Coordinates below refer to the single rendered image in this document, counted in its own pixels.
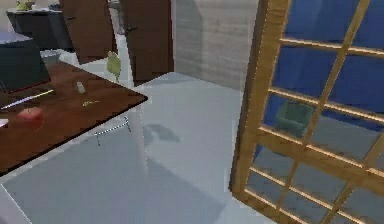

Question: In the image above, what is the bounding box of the wooden framed glass door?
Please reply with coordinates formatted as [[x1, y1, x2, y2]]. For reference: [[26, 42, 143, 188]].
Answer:
[[228, 0, 384, 224]]

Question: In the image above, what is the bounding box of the green house plant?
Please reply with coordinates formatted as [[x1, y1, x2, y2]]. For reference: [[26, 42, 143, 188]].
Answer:
[[16, 0, 36, 12]]

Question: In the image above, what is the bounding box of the green chair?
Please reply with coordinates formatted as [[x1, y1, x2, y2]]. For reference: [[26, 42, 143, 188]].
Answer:
[[94, 50, 132, 147]]

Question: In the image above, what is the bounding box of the green bin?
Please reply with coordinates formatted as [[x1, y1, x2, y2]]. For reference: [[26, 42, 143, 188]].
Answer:
[[275, 100, 315, 138]]

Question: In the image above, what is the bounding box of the brown wooden door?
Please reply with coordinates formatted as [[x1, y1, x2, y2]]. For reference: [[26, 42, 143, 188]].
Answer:
[[59, 0, 118, 65], [119, 0, 175, 84]]

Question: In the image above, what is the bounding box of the black cabinet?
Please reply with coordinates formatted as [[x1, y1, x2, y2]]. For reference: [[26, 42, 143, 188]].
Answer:
[[5, 8, 75, 53]]

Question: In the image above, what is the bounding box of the red apple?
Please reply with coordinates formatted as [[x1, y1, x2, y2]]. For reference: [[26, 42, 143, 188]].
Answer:
[[16, 107, 44, 130]]

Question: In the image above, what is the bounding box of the dark brown wooden table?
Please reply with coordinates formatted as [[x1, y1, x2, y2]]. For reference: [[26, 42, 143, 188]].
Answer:
[[0, 60, 149, 178]]

